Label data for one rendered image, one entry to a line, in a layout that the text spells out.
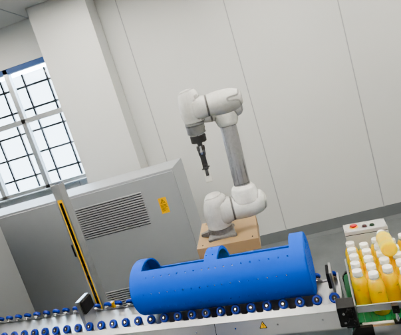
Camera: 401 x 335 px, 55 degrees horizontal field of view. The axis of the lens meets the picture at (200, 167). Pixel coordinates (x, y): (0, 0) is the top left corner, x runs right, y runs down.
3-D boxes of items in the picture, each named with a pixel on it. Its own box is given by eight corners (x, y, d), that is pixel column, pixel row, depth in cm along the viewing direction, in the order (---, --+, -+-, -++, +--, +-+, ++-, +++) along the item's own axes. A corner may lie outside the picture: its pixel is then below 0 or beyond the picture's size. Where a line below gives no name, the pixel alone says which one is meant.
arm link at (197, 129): (203, 119, 183) (206, 131, 184) (185, 123, 183) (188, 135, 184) (203, 121, 174) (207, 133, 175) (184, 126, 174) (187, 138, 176)
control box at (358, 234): (346, 242, 204) (342, 224, 202) (387, 235, 197) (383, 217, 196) (348, 250, 194) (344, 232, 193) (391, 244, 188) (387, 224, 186)
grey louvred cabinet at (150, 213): (41, 326, 441) (-7, 210, 416) (221, 286, 407) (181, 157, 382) (14, 359, 388) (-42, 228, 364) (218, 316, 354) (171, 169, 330)
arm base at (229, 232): (201, 232, 255) (199, 224, 254) (234, 224, 254) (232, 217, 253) (202, 244, 238) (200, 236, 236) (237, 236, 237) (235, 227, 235)
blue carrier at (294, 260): (160, 293, 219) (143, 249, 213) (316, 271, 192) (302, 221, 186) (141, 328, 193) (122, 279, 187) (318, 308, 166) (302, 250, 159)
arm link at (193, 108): (182, 126, 173) (211, 119, 173) (173, 92, 170) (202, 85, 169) (183, 123, 184) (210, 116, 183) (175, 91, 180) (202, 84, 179)
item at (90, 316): (94, 316, 223) (84, 292, 221) (99, 316, 222) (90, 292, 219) (84, 327, 214) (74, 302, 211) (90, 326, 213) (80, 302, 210)
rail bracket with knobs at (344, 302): (340, 317, 163) (334, 296, 161) (358, 315, 160) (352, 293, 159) (342, 332, 153) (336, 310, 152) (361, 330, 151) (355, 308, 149)
